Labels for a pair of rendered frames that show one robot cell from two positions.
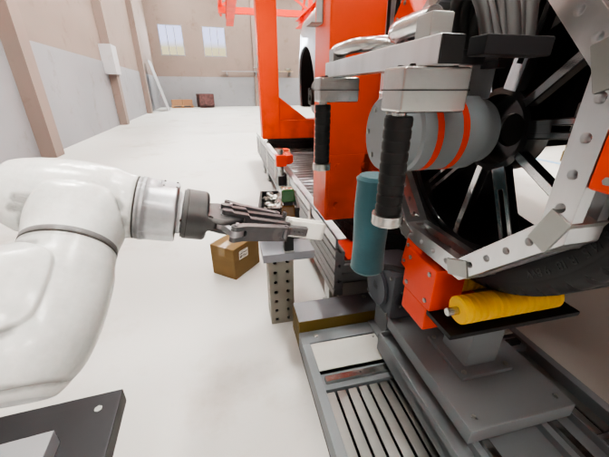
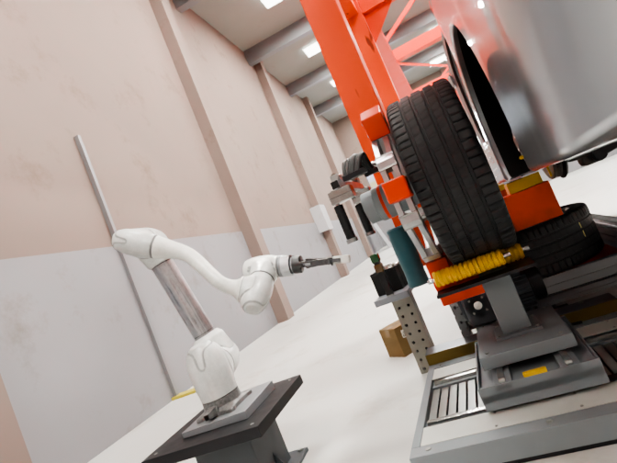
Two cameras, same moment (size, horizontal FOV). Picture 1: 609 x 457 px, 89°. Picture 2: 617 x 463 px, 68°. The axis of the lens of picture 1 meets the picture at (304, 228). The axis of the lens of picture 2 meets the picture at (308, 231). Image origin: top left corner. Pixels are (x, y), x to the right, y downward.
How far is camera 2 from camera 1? 1.42 m
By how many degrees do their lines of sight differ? 42
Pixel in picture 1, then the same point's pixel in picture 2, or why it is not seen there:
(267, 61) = not seen: hidden behind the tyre
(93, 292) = (265, 284)
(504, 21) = (349, 169)
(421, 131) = (373, 202)
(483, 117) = not seen: hidden behind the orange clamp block
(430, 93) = (339, 197)
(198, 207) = (295, 259)
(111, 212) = (270, 265)
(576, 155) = not seen: hidden behind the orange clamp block
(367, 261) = (410, 277)
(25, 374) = (252, 298)
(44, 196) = (254, 265)
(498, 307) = (453, 271)
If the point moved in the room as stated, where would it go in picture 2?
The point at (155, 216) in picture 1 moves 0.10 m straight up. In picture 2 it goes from (282, 265) to (273, 242)
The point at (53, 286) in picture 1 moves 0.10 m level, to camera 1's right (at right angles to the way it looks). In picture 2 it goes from (256, 281) to (275, 274)
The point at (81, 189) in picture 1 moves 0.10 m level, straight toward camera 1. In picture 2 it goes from (262, 261) to (261, 260)
